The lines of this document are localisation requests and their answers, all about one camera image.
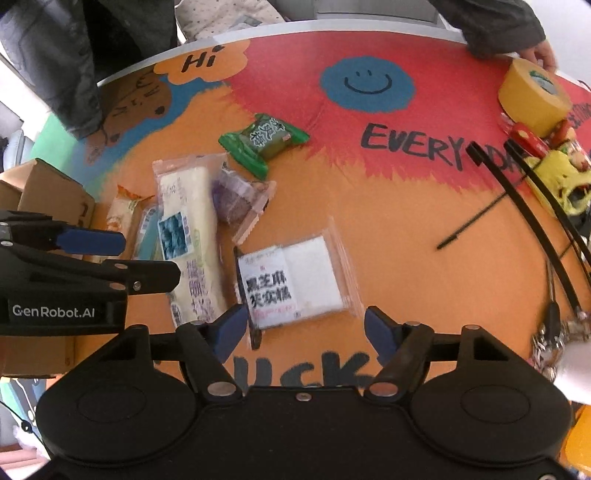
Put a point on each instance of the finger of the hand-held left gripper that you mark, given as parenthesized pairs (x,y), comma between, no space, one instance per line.
(147,274)
(92,242)

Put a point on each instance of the white paper towel roll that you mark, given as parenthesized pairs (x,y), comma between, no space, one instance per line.
(577,371)

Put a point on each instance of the red toy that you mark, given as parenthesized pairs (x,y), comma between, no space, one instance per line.
(531,136)

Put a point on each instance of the brown cardboard box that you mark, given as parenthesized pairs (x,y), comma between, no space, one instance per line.
(51,194)

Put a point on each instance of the yellow tape roll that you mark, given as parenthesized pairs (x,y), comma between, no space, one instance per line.
(533,99)

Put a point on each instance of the long white bread packet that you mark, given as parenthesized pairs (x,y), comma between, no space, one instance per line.
(194,207)

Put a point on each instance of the orange topped bread packet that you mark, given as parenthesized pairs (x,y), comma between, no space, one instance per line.
(124,210)

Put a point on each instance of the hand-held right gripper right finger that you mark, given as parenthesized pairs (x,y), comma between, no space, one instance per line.
(379,331)

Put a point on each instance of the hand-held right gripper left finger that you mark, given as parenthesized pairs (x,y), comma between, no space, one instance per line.
(230,331)

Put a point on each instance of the light blue snack packet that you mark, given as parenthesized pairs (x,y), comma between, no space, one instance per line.
(147,233)

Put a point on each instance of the yellow toy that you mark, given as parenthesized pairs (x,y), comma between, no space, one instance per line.
(558,180)

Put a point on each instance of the purple bread packet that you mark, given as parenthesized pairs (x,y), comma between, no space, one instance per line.
(238,201)

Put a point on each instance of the black label white cake packet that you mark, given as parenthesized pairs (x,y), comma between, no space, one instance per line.
(295,277)

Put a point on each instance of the white plastic bag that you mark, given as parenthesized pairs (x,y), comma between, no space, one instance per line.
(30,438)

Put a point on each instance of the dark green snack packet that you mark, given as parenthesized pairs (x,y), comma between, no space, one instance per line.
(263,141)

